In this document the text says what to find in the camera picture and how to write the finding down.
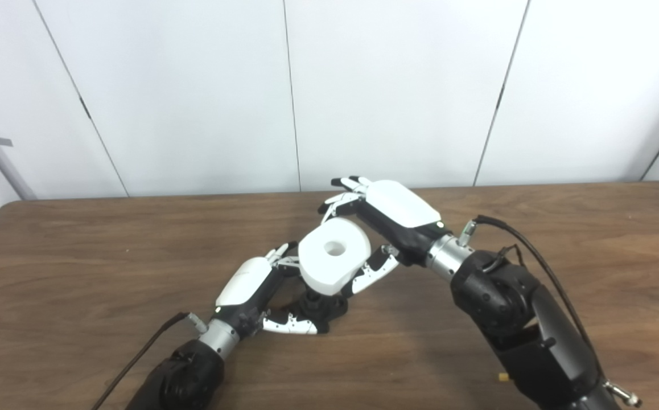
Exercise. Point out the round white piece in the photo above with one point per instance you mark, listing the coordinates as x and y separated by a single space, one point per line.
329 267

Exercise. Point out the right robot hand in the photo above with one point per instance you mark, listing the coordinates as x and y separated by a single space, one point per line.
403 208

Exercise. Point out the black flanged holder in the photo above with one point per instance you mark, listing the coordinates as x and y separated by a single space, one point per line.
321 304

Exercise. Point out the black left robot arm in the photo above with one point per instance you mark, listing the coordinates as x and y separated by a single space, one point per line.
181 378

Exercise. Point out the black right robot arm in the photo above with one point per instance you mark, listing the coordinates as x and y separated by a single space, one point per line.
523 324

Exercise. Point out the small grey tag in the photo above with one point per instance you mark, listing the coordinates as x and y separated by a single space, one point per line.
4 142

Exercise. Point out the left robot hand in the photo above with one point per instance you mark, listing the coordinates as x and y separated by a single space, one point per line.
247 282

